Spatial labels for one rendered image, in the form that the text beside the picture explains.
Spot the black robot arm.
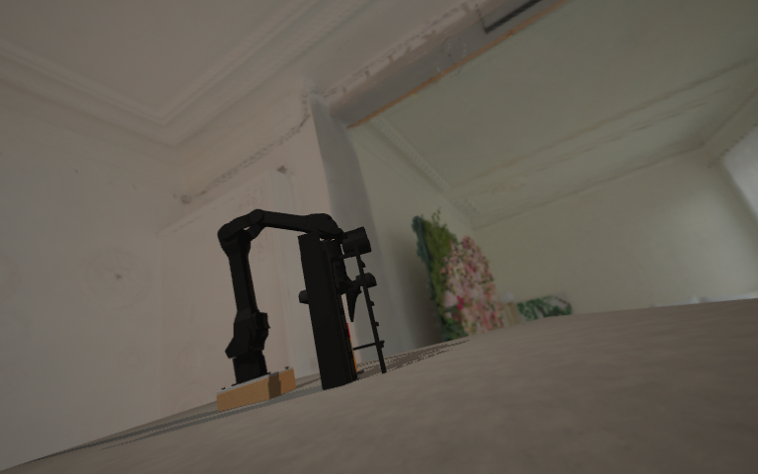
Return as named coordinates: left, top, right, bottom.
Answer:
left=218, top=209, right=371, bottom=387

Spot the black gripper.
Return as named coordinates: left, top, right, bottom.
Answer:
left=299, top=259, right=377, bottom=322

